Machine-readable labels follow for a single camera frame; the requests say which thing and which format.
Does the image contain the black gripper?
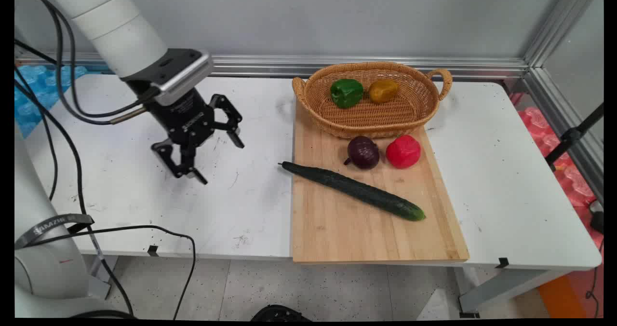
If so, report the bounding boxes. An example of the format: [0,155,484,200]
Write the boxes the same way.
[145,87,245,186]

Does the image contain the dark green cucumber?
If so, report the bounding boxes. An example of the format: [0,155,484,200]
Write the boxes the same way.
[278,161,426,222]

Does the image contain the green bell pepper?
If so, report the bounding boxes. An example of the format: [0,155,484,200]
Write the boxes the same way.
[330,79,364,109]

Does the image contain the purple onion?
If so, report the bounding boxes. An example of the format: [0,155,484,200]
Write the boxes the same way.
[344,136,380,170]

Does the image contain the wooden cutting board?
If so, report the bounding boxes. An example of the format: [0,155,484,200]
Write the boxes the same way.
[291,99,470,264]

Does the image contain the blue foam mat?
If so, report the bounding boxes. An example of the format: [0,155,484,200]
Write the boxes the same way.
[14,65,90,138]

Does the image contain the woven wicker basket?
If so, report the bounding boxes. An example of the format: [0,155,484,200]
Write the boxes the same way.
[292,62,453,139]

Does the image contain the yellow bell pepper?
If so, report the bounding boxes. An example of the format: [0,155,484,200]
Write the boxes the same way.
[368,79,400,104]

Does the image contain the black round floor object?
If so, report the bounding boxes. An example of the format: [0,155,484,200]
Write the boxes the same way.
[251,305,313,322]

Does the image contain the grey table leg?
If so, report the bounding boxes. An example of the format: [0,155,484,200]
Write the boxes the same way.
[457,267,575,318]

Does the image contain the black tripod stand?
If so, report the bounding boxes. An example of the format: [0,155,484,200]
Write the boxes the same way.
[545,103,604,172]

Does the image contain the red foam mat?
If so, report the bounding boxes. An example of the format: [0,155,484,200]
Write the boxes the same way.
[510,92,604,317]

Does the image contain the small black device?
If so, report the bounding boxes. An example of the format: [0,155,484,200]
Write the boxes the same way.
[589,200,604,235]

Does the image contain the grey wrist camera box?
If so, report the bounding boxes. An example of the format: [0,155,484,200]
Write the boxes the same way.
[120,48,214,107]

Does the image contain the aluminium frame rail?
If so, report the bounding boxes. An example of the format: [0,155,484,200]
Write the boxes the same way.
[14,52,528,80]
[523,68,604,204]

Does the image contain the grey velcro cable strap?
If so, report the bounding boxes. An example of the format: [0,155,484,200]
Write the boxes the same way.
[14,214,95,249]

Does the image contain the aluminium frame post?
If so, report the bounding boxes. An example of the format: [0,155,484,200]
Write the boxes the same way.
[523,0,602,70]

